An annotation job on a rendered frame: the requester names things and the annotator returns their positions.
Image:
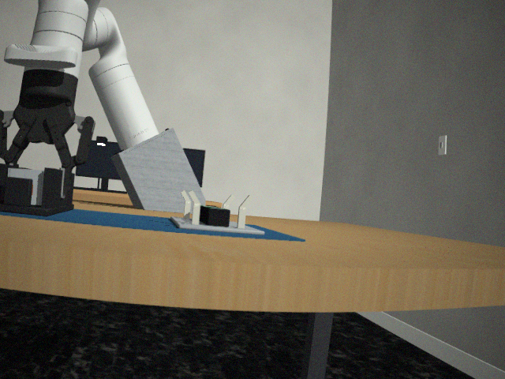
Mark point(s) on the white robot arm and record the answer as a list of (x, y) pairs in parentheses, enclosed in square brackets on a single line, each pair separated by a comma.
[(61, 23)]

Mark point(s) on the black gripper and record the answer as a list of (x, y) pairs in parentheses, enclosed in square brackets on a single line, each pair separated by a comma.
[(45, 113)]

